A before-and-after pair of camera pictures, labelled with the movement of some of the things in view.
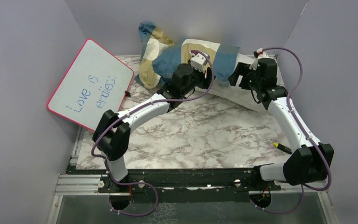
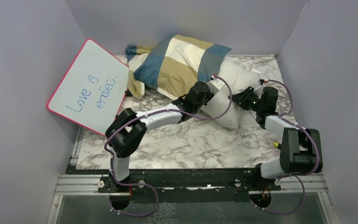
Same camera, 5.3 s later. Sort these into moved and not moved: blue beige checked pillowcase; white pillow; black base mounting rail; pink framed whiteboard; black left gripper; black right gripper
Moved: white pillow; black right gripper; blue beige checked pillowcase; black left gripper
Not moved: pink framed whiteboard; black base mounting rail
